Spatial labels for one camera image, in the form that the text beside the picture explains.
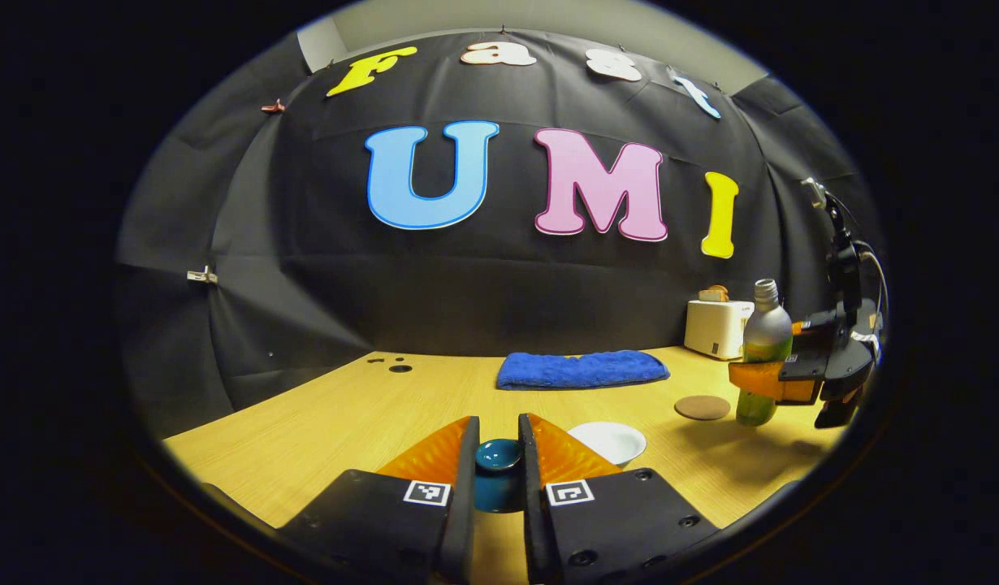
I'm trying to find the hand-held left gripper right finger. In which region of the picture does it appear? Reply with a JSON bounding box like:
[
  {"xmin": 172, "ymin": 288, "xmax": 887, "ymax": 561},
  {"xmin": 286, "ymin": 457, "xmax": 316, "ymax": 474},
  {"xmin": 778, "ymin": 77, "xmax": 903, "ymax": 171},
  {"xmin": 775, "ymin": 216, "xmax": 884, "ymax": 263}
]
[{"xmin": 517, "ymin": 413, "xmax": 721, "ymax": 585}]

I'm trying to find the teal teacup white inside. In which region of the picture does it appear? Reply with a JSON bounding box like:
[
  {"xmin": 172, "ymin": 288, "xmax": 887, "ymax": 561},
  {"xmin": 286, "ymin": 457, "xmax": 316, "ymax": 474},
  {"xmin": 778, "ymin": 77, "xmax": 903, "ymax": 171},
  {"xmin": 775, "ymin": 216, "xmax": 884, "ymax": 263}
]
[{"xmin": 566, "ymin": 421, "xmax": 648, "ymax": 469}]

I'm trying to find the black backdrop cloth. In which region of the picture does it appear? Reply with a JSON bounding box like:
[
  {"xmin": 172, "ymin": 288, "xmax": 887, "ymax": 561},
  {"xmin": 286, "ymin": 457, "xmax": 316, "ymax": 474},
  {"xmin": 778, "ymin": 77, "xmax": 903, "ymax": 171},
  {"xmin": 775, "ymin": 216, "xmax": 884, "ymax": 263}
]
[{"xmin": 115, "ymin": 28, "xmax": 886, "ymax": 440}]

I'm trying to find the white toaster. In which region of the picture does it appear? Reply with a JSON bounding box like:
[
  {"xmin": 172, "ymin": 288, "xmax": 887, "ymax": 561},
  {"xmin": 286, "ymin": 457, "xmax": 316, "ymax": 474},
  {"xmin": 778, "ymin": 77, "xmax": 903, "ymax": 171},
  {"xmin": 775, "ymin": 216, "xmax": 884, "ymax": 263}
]
[{"xmin": 683, "ymin": 299, "xmax": 755, "ymax": 362}]

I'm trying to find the silver green-label water bottle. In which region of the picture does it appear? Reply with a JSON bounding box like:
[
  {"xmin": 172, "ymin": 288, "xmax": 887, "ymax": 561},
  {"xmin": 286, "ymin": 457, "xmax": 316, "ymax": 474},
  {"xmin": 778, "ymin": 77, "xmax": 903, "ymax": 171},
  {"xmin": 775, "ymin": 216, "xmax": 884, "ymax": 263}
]
[{"xmin": 735, "ymin": 279, "xmax": 794, "ymax": 428}]

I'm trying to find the round brown cork coaster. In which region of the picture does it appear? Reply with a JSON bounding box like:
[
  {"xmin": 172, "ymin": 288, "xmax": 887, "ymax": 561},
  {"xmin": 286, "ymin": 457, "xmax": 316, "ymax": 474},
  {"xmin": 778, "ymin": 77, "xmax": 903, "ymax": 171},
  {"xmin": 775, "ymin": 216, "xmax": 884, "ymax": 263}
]
[{"xmin": 674, "ymin": 395, "xmax": 732, "ymax": 422}]

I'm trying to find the blue folded towel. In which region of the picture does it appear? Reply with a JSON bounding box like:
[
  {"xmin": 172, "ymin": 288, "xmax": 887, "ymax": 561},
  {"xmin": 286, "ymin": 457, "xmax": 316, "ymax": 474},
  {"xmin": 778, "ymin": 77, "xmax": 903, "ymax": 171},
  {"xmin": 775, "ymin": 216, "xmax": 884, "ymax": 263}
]
[{"xmin": 496, "ymin": 350, "xmax": 672, "ymax": 392}]

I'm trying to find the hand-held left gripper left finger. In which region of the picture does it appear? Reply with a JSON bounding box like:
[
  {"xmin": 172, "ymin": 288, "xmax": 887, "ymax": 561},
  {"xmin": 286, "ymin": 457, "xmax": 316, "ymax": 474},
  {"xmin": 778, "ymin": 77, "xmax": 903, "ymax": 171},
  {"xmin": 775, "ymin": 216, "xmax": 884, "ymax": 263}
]
[{"xmin": 276, "ymin": 416, "xmax": 482, "ymax": 585}]

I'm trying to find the teal teacup lid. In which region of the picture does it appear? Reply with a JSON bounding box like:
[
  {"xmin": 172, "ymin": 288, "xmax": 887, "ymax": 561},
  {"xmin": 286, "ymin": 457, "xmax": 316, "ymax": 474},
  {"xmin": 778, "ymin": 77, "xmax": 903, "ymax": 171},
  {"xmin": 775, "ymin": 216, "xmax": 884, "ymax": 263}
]
[{"xmin": 473, "ymin": 438, "xmax": 526, "ymax": 514}]

